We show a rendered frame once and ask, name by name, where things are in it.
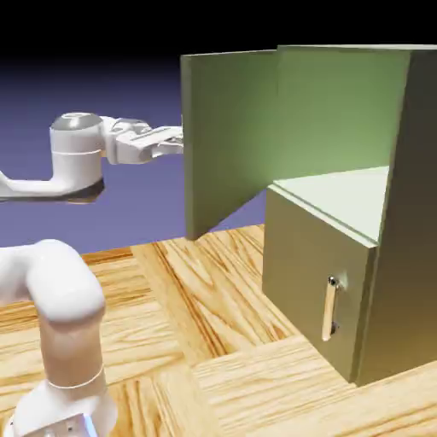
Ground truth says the short green cabinet door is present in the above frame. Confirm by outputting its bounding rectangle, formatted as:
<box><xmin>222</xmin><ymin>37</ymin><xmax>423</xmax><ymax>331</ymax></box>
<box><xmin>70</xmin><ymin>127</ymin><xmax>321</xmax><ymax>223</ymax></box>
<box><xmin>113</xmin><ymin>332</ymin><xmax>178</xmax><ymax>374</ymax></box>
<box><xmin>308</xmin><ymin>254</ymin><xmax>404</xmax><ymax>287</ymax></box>
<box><xmin>261</xmin><ymin>186</ymin><xmax>379</xmax><ymax>384</ymax></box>

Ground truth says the tall green cabinet door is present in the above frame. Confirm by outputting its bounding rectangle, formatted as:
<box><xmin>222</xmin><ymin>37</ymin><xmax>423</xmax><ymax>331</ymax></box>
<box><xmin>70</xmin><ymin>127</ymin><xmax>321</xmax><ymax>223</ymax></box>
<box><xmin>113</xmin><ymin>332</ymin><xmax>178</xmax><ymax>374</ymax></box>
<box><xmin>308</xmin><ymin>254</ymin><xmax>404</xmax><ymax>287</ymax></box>
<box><xmin>179</xmin><ymin>50</ymin><xmax>280</xmax><ymax>242</ymax></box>

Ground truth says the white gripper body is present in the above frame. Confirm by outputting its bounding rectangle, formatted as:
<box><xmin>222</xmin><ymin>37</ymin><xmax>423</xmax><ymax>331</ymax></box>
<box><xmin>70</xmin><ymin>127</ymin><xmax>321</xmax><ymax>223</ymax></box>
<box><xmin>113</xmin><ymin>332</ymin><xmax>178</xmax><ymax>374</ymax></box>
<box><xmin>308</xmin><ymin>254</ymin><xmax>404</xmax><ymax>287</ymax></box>
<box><xmin>114</xmin><ymin>125</ymin><xmax>184</xmax><ymax>166</ymax></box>

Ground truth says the green cabinet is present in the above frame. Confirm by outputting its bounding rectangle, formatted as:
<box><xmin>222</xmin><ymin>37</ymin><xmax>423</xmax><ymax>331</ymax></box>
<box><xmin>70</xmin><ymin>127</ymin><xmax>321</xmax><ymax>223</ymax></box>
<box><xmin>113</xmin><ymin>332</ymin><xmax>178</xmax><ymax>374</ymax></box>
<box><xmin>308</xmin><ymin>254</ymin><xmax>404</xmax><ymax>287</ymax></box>
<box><xmin>261</xmin><ymin>44</ymin><xmax>437</xmax><ymax>388</ymax></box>

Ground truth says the pale metal door handle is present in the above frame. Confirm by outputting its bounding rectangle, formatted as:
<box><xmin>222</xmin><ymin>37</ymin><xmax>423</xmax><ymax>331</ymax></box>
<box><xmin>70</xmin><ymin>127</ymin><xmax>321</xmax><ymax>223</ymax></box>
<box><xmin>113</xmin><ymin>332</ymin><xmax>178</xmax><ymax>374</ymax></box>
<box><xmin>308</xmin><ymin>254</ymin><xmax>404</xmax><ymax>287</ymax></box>
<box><xmin>321</xmin><ymin>275</ymin><xmax>344</xmax><ymax>343</ymax></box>

